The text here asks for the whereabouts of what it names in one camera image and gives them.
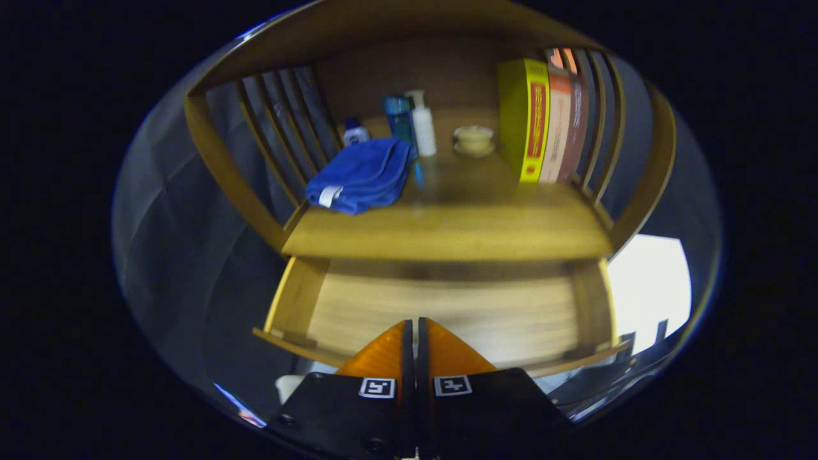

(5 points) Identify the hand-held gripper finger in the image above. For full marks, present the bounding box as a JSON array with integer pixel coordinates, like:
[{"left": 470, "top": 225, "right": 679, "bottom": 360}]
[
  {"left": 265, "top": 318, "right": 416, "bottom": 460},
  {"left": 417, "top": 316, "right": 576, "bottom": 460}
]

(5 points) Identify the wooden drawer with black knob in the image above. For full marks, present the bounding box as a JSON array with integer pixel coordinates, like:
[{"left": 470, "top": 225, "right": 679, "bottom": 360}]
[{"left": 252, "top": 256, "right": 633, "bottom": 379}]

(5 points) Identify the wooden countertop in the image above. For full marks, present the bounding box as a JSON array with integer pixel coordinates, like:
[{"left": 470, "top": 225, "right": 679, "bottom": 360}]
[{"left": 281, "top": 105, "right": 614, "bottom": 261}]

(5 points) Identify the white side cabinet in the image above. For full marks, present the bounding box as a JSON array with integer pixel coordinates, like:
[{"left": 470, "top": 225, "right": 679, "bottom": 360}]
[{"left": 607, "top": 234, "right": 693, "bottom": 358}]

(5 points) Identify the wooden cabinet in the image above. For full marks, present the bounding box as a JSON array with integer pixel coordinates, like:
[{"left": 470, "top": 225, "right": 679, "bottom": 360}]
[{"left": 184, "top": 0, "right": 677, "bottom": 379}]

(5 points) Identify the blue folded towel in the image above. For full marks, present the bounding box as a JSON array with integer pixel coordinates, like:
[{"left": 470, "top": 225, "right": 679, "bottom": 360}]
[{"left": 305, "top": 137, "right": 414, "bottom": 215}]

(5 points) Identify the beige lidded teacup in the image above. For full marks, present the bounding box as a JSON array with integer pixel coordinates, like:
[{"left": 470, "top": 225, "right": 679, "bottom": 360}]
[{"left": 453, "top": 125, "right": 496, "bottom": 158}]

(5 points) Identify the white pump bottle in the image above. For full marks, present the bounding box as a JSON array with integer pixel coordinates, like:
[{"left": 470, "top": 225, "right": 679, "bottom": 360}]
[{"left": 405, "top": 89, "right": 438, "bottom": 158}]

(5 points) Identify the small white blue-capped bottle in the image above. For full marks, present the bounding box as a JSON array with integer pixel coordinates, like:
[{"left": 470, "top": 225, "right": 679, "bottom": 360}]
[{"left": 342, "top": 117, "right": 370, "bottom": 146}]

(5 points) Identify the teal blue bottle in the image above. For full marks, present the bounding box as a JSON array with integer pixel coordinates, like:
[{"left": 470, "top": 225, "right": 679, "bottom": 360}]
[{"left": 383, "top": 95, "right": 417, "bottom": 157}]

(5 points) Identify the yellow book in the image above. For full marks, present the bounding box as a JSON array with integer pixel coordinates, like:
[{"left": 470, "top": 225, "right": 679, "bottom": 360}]
[{"left": 497, "top": 59, "right": 550, "bottom": 184}]

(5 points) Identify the black backdrop cloth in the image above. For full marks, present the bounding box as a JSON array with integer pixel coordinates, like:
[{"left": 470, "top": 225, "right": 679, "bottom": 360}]
[{"left": 112, "top": 64, "right": 723, "bottom": 422}]

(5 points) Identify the orange and white book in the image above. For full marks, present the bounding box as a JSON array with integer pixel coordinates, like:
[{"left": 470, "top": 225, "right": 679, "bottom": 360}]
[{"left": 539, "top": 64, "right": 571, "bottom": 185}]

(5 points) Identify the brown book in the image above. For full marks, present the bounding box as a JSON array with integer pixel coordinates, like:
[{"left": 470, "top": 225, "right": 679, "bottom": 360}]
[{"left": 557, "top": 72, "right": 590, "bottom": 184}]

